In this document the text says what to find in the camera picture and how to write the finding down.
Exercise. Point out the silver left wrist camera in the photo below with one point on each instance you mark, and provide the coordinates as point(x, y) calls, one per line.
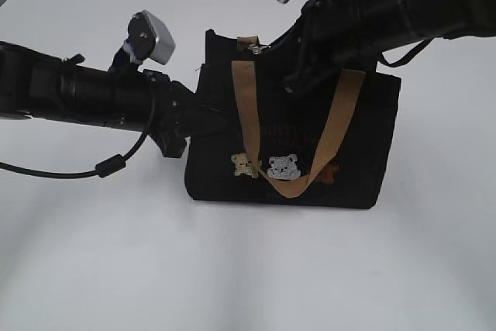
point(148, 38)

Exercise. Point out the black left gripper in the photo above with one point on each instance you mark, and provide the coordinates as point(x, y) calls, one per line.
point(179, 114)

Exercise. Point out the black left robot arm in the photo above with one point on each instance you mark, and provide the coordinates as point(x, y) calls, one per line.
point(37, 85)

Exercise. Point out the black canvas tote bag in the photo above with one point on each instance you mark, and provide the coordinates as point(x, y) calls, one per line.
point(328, 148)

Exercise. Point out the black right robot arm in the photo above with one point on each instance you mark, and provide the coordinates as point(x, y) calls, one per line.
point(391, 24)

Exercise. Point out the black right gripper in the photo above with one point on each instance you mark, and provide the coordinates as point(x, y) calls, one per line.
point(324, 39)

